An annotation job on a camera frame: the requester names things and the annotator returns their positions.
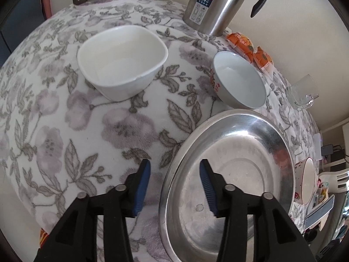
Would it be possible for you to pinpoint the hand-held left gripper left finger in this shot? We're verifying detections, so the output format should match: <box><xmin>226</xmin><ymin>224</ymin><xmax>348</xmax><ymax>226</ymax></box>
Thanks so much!
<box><xmin>33</xmin><ymin>159</ymin><xmax>152</xmax><ymax>262</ymax></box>

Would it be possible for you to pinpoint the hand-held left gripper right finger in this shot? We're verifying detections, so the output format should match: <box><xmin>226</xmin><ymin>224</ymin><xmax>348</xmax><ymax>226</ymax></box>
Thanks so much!
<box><xmin>200</xmin><ymin>158</ymin><xmax>318</xmax><ymax>262</ymax></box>

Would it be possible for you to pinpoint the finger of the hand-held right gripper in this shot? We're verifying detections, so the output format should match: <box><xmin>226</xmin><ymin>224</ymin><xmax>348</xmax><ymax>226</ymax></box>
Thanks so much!
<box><xmin>305</xmin><ymin>195</ymin><xmax>336</xmax><ymax>228</ymax></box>

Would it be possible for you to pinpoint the white red-rimmed plate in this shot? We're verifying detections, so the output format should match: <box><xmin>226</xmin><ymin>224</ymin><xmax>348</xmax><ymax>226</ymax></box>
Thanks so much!
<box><xmin>294</xmin><ymin>157</ymin><xmax>319</xmax><ymax>205</ymax></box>

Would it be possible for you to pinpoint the white chair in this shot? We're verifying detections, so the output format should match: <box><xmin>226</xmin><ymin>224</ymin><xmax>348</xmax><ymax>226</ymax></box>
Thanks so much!
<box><xmin>319</xmin><ymin>169</ymin><xmax>349</xmax><ymax>194</ymax></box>

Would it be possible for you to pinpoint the floral tablecloth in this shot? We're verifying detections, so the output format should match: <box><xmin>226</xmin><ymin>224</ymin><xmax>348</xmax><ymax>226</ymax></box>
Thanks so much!
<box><xmin>0</xmin><ymin>0</ymin><xmax>322</xmax><ymax>262</ymax></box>

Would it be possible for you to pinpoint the orange printed bag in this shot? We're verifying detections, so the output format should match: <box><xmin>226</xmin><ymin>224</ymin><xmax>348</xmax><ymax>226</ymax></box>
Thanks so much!
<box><xmin>38</xmin><ymin>228</ymin><xmax>51</xmax><ymax>252</ymax></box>

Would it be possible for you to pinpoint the round bowl with red print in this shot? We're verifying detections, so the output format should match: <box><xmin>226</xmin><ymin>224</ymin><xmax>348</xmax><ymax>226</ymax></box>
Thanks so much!
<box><xmin>210</xmin><ymin>51</ymin><xmax>267</xmax><ymax>110</ymax></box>

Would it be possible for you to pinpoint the clear glass mug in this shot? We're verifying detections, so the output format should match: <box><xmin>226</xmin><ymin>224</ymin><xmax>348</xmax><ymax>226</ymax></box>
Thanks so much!
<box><xmin>285</xmin><ymin>74</ymin><xmax>319</xmax><ymax>110</ymax></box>

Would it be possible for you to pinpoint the white square bowl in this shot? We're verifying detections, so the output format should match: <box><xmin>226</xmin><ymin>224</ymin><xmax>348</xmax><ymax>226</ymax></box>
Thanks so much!
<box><xmin>77</xmin><ymin>25</ymin><xmax>169</xmax><ymax>101</ymax></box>

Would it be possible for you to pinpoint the stainless steel thermos jug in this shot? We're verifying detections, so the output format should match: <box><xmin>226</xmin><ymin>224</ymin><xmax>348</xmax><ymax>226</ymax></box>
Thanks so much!
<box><xmin>182</xmin><ymin>0</ymin><xmax>270</xmax><ymax>37</ymax></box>

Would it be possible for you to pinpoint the dark blue refrigerator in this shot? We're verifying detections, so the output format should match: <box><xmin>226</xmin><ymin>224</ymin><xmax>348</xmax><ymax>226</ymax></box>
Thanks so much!
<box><xmin>0</xmin><ymin>0</ymin><xmax>47</xmax><ymax>52</ymax></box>

